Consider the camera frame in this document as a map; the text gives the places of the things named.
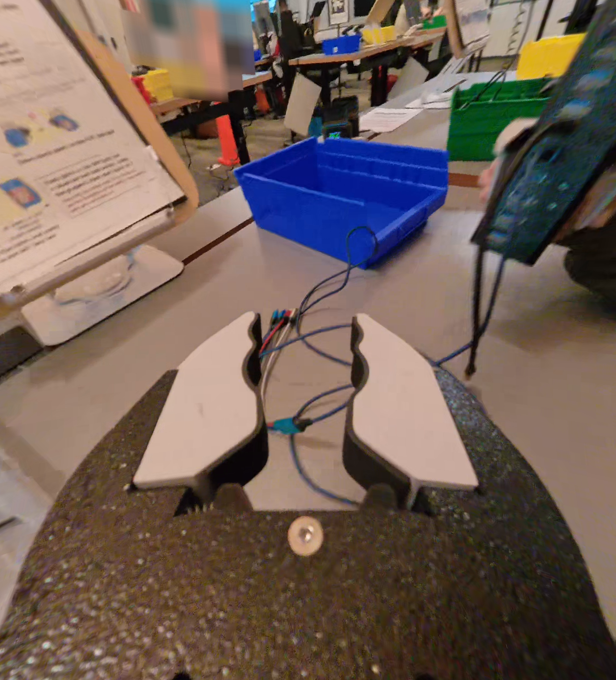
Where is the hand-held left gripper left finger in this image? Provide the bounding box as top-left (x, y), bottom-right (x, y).
top-left (133, 311), bottom-right (270, 497)

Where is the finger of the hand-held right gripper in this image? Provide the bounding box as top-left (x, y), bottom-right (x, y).
top-left (491, 118), bottom-right (541, 160)
top-left (571, 159), bottom-right (616, 237)

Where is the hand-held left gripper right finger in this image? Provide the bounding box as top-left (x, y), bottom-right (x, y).
top-left (341, 312), bottom-right (480, 509)

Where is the black USB hub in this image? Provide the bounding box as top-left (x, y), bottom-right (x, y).
top-left (470, 0), bottom-right (616, 266)

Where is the braided multi-head charging cable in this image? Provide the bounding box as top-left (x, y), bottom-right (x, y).
top-left (257, 226), bottom-right (511, 508)

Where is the person's right forearm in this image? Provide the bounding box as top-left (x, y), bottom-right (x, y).
top-left (555, 178), bottom-right (616, 341)

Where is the grey neighbouring desk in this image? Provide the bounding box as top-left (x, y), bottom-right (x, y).
top-left (358, 69), bottom-right (521, 187)

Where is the wooden office desk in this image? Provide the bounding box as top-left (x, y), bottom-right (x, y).
top-left (288, 29), bottom-right (447, 107)

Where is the person's right hand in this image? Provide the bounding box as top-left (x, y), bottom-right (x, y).
top-left (479, 158), bottom-right (501, 205)

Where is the green plastic bin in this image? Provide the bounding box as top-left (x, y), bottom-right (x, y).
top-left (447, 79), bottom-right (555, 162)

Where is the yellow plastic bin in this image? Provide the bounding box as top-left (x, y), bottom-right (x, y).
top-left (517, 33), bottom-right (589, 80)

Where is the wooden document stand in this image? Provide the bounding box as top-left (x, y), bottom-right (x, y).
top-left (442, 0), bottom-right (496, 60)

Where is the white paper sheet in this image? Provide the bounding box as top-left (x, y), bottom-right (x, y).
top-left (359, 106), bottom-right (424, 134)

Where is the instruction sheet on stand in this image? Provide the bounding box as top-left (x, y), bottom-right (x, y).
top-left (0, 0), bottom-right (201, 347)

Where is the blue plastic bin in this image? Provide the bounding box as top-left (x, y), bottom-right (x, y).
top-left (234, 136), bottom-right (450, 271)

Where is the small blue bin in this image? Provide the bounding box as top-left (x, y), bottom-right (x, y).
top-left (321, 35), bottom-right (362, 56)

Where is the orange traffic cone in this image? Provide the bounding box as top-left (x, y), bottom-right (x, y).
top-left (216, 114), bottom-right (241, 167)

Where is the printed instruction sheet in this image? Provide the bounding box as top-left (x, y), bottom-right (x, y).
top-left (0, 0), bottom-right (188, 298)

